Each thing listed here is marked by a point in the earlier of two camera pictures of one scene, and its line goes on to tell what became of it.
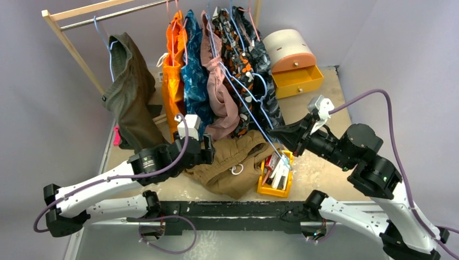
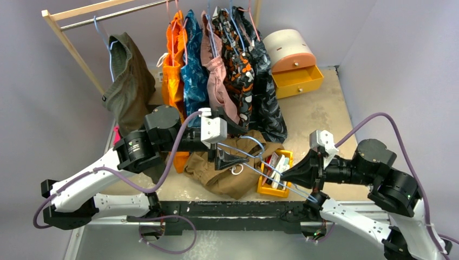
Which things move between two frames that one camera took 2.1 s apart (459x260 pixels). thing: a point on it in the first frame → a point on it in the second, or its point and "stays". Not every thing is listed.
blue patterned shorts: (196, 77) stays
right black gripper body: (302, 130) → (320, 171)
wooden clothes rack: (49, 16) stays
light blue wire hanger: (223, 68) → (312, 199)
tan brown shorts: (236, 163) stays
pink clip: (117, 138) stays
